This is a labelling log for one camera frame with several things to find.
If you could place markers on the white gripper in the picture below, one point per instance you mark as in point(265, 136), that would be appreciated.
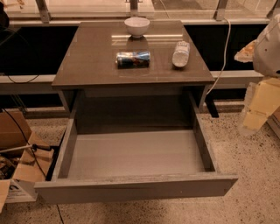
point(268, 53)

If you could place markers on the blue silver redbull can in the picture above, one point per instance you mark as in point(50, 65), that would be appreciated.
point(133, 59)

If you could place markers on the grey drawer cabinet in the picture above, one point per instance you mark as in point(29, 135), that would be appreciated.
point(96, 58)

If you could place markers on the open grey top drawer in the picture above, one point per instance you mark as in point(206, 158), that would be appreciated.
point(134, 148)

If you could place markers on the white plastic bottle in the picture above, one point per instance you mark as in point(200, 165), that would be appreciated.
point(181, 53)

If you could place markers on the white ceramic bowl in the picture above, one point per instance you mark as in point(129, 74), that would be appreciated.
point(137, 26)

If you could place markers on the white rod tool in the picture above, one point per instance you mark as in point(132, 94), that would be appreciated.
point(28, 146)

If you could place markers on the brown cardboard box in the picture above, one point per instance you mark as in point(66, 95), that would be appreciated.
point(21, 169)

